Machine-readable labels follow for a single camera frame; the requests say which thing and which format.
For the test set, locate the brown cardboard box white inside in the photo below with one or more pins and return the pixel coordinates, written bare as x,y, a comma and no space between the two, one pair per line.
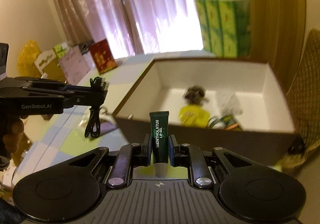
212,74

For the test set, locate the red gold printed gift box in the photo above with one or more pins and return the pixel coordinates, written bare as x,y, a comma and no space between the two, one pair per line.
102,56

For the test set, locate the green white carton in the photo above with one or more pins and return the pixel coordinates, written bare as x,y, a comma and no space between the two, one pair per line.
61,49

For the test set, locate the dark green lip gel tube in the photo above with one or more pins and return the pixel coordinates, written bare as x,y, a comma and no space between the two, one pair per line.
160,136

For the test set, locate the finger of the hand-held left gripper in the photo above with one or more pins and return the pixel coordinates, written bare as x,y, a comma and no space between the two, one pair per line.
82,91
82,102

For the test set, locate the person's left hand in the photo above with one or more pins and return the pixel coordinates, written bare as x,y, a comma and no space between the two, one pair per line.
13,130

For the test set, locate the chair with quilted tan cover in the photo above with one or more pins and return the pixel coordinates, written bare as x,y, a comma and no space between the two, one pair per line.
307,89

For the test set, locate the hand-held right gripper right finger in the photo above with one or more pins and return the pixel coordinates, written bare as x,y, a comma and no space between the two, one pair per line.
172,150

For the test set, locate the green printed packaging card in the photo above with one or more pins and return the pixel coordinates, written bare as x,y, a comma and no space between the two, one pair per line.
231,121

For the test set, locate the purple cream tube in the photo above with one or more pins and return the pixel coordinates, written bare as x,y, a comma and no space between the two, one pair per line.
108,127

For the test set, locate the stack of green tissue packs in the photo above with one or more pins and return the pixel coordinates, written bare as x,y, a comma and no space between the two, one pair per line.
222,26

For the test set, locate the clear bag of white items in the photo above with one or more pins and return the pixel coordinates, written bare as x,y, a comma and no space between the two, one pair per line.
228,104

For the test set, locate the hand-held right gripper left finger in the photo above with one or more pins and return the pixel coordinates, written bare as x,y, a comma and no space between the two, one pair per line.
147,150

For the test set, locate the checked cloth covered desktop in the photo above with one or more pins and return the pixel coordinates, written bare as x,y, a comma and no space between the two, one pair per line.
65,144

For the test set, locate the pink lace curtain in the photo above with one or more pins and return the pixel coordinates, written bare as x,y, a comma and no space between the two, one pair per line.
150,1

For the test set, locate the yellow plastic bag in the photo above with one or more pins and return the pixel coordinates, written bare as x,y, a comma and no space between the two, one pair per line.
28,56

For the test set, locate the yellow snack packet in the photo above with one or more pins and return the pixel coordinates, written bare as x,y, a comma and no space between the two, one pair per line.
193,114

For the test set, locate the white cardboard carton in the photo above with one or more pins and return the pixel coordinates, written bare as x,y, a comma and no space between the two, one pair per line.
46,62

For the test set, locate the pink cardboard box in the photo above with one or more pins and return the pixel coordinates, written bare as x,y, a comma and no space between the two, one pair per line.
72,64

